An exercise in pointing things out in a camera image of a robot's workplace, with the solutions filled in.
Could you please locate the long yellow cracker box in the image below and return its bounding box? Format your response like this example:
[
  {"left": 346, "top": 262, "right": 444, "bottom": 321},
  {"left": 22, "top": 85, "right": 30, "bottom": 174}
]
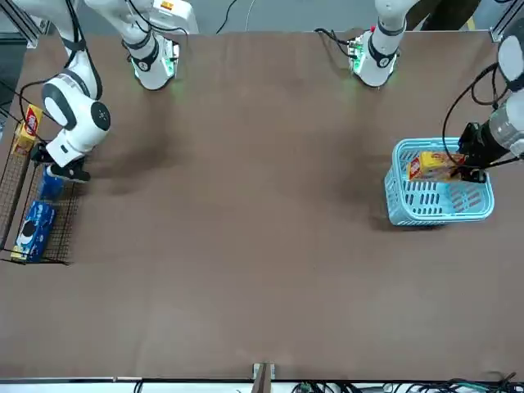
[{"left": 408, "top": 151, "right": 468, "bottom": 183}]

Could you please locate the black wire shelf rack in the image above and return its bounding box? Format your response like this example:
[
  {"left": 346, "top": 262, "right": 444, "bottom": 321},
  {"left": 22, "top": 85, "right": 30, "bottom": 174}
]
[{"left": 0, "top": 104, "right": 85, "bottom": 267}]

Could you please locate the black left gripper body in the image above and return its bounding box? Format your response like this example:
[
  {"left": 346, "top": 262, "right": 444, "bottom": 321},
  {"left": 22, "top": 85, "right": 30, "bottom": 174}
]
[{"left": 457, "top": 122, "right": 508, "bottom": 167}]

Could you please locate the blue Oreo cookie box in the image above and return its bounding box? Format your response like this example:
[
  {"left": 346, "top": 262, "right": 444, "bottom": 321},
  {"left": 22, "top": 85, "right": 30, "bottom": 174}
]
[{"left": 10, "top": 199, "right": 57, "bottom": 264}]

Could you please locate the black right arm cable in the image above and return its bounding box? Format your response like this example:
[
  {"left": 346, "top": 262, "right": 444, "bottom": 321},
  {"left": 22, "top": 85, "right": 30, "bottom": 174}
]
[{"left": 18, "top": 0, "right": 103, "bottom": 124}]

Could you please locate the light blue plastic basket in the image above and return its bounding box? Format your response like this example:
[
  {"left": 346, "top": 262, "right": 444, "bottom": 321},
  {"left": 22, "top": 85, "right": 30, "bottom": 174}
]
[{"left": 383, "top": 137, "right": 496, "bottom": 228}]

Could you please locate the plain yellow biscuit box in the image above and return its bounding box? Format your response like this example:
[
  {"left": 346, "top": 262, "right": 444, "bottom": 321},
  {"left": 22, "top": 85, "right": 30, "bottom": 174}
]
[{"left": 11, "top": 122, "right": 38, "bottom": 157}]

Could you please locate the slim blue Oreo packet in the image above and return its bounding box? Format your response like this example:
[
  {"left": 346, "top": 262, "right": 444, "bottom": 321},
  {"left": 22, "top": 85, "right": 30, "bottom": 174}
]
[{"left": 38, "top": 165, "right": 66, "bottom": 201}]

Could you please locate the tangled black cable bundle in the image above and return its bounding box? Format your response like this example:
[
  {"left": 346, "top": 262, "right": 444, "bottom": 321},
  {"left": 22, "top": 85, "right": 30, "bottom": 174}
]
[{"left": 286, "top": 370, "right": 524, "bottom": 393}]

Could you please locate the aluminium frame strut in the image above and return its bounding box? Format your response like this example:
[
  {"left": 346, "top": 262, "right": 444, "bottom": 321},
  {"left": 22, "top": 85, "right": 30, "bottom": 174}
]
[
  {"left": 489, "top": 18, "right": 513, "bottom": 43},
  {"left": 0, "top": 0, "right": 50, "bottom": 47}
]

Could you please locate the yellow box with red oval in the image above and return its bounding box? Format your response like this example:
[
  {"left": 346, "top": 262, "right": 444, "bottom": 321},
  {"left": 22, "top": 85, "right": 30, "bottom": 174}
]
[{"left": 24, "top": 104, "right": 44, "bottom": 137}]

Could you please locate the aluminium frame post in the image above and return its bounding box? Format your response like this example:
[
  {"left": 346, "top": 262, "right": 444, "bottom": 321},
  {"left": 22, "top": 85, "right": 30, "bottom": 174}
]
[{"left": 252, "top": 361, "right": 277, "bottom": 393}]

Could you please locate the black left base cable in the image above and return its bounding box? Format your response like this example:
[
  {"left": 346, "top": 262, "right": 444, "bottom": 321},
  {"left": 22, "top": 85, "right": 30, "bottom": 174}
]
[{"left": 314, "top": 27, "right": 354, "bottom": 58}]

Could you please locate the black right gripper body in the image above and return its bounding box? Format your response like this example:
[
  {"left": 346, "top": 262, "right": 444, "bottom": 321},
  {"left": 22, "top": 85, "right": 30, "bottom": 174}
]
[{"left": 45, "top": 162, "right": 92, "bottom": 183}]

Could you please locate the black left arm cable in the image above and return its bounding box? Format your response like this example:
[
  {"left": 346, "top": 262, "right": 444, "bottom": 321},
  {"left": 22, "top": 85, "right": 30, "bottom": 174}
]
[{"left": 440, "top": 61, "right": 504, "bottom": 165}]

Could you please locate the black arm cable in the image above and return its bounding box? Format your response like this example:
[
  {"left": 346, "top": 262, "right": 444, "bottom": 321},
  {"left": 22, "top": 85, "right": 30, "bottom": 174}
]
[
  {"left": 440, "top": 61, "right": 504, "bottom": 165},
  {"left": 18, "top": 0, "right": 103, "bottom": 124}
]

